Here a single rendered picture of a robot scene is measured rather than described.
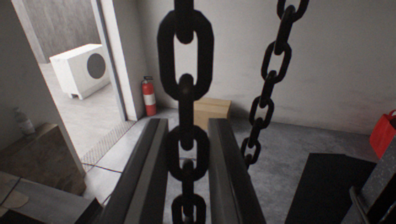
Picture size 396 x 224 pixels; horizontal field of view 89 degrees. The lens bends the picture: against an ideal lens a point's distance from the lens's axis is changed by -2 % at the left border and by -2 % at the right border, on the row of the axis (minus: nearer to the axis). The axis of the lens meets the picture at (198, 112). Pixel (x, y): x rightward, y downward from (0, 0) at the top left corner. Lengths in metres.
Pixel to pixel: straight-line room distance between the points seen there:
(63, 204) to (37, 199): 0.14
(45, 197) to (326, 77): 2.46
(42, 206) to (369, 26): 2.65
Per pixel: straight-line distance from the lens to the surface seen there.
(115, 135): 2.57
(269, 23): 2.30
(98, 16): 2.39
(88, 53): 3.70
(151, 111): 2.75
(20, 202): 1.26
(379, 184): 0.48
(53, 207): 1.15
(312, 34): 2.36
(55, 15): 6.41
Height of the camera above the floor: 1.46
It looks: 32 degrees down
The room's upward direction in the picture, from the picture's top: 2 degrees counter-clockwise
